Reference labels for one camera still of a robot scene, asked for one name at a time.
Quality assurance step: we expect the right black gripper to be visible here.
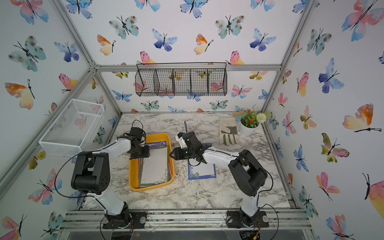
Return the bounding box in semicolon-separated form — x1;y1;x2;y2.
167;146;195;160

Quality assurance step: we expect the green floral stationery paper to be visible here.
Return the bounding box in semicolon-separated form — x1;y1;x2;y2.
139;146;171;187

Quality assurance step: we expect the yellow plastic storage tray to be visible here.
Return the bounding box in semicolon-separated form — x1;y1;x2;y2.
129;133;175;191

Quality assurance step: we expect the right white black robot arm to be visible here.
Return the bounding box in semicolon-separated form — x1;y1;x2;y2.
170;132;271;229

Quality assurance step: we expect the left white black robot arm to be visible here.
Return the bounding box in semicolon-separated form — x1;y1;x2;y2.
71;127;150;229

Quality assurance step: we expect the stack of stationery papers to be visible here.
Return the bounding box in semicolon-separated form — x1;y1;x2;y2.
137;140;172;188

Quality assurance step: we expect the beige green gardening glove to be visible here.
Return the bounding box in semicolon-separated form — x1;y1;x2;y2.
219;118;239;146

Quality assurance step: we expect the white potted flower plant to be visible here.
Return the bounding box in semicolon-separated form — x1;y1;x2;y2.
240;107;271;136

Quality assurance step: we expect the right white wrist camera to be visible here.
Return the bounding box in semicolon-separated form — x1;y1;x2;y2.
175;133;187;149

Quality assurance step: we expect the black wire wall basket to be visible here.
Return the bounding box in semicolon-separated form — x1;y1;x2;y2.
134;62;228;97

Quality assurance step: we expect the white mesh wall basket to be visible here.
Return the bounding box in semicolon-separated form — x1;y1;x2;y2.
39;99;105;157

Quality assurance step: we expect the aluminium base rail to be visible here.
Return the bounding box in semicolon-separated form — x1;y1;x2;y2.
59;208;313;232

